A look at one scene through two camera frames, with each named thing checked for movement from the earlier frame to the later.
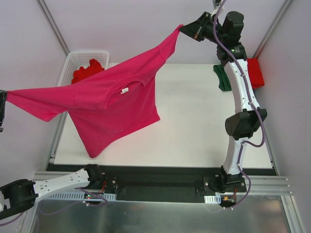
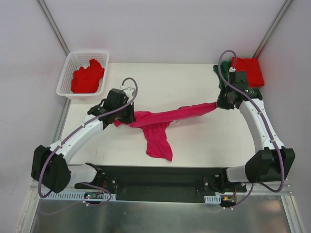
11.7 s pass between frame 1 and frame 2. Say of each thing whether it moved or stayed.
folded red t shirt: stayed
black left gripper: moved
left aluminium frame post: stayed
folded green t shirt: stayed
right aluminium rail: stayed
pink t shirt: moved
